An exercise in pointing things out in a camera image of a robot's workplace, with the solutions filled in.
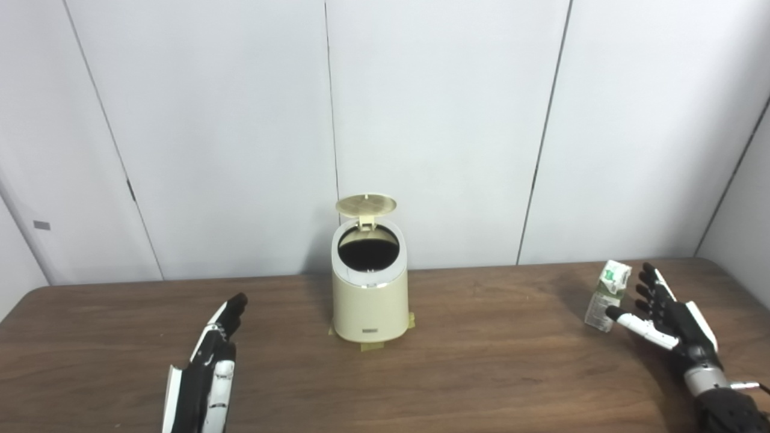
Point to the black wall panel hinge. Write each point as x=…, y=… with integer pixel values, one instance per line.
x=131, y=190

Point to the green white milk carton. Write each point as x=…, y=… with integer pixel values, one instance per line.
x=604, y=294

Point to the cream round bin lid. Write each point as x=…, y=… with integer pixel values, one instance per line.
x=366, y=205

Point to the cream-colored trash bin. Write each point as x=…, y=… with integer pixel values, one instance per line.
x=370, y=310

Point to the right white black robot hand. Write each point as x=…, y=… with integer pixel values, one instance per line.
x=686, y=331

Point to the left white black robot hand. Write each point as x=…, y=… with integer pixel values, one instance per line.
x=195, y=391

